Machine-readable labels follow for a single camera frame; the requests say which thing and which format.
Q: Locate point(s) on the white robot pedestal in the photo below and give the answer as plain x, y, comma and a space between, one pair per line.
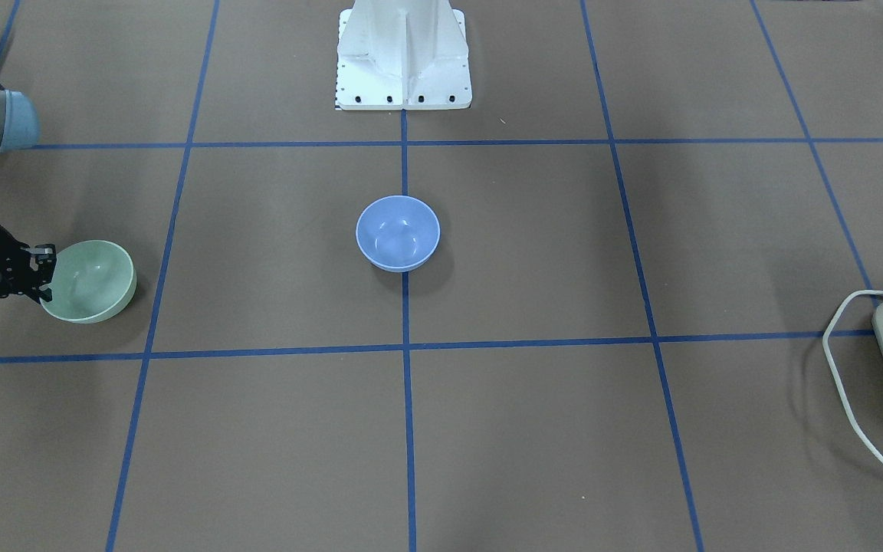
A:
402, 55

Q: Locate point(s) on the green bowl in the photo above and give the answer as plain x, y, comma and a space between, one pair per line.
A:
93, 281

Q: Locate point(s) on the blue bowl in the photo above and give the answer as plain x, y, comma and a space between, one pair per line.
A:
398, 233

